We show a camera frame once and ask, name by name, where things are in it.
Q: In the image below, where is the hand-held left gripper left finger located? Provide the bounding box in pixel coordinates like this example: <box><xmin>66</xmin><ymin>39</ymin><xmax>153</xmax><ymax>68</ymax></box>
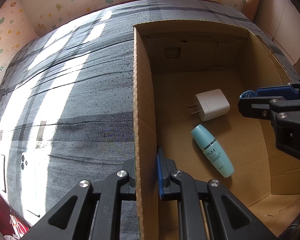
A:
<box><xmin>27</xmin><ymin>159</ymin><xmax>137</xmax><ymax>240</ymax></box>

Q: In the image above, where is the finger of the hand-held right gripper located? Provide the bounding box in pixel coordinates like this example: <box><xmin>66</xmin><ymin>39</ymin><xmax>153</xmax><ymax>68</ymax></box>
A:
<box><xmin>256</xmin><ymin>79</ymin><xmax>300</xmax><ymax>98</ymax></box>
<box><xmin>238</xmin><ymin>96</ymin><xmax>300</xmax><ymax>130</ymax></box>

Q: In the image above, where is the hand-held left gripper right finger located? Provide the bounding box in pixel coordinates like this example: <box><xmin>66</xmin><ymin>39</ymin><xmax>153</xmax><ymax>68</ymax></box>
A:
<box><xmin>156</xmin><ymin>145</ymin><xmax>278</xmax><ymax>240</ymax></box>

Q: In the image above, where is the keychain with blue fob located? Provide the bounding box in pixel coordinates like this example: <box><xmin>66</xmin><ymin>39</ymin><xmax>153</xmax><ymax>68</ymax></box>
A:
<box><xmin>239</xmin><ymin>90</ymin><xmax>257</xmax><ymax>100</ymax></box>

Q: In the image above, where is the white charger plug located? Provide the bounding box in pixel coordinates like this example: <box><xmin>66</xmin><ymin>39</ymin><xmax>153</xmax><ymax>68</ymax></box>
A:
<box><xmin>188</xmin><ymin>89</ymin><xmax>230</xmax><ymax>122</ymax></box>

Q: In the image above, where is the brown cardboard box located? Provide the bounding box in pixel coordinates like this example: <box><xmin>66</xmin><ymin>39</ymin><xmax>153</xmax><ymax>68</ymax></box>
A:
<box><xmin>132</xmin><ymin>19</ymin><xmax>300</xmax><ymax>240</ymax></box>

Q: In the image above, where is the teal cosmetic bottle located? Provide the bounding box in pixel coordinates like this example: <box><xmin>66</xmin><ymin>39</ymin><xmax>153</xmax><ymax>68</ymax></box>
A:
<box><xmin>191</xmin><ymin>124</ymin><xmax>235</xmax><ymax>178</ymax></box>

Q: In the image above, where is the beige wooden wardrobe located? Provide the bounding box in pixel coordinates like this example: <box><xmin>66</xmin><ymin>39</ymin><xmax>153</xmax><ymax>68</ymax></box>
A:
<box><xmin>255</xmin><ymin>0</ymin><xmax>300</xmax><ymax>78</ymax></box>

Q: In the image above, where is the orange curtain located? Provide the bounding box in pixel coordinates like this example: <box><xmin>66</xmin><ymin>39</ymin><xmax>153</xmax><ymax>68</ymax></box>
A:
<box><xmin>244</xmin><ymin>0</ymin><xmax>265</xmax><ymax>22</ymax></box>

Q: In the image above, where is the white smartphone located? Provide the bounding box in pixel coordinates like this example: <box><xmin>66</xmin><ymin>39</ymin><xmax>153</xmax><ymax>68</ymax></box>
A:
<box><xmin>20</xmin><ymin>152</ymin><xmax>42</xmax><ymax>217</ymax></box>

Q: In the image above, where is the white flat device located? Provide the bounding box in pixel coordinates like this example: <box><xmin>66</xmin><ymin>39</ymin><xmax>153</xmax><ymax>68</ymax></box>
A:
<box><xmin>0</xmin><ymin>154</ymin><xmax>7</xmax><ymax>193</ymax></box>

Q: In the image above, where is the red cloth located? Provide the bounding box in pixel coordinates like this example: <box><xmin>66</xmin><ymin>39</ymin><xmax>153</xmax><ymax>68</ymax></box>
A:
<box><xmin>0</xmin><ymin>180</ymin><xmax>32</xmax><ymax>238</ymax></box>

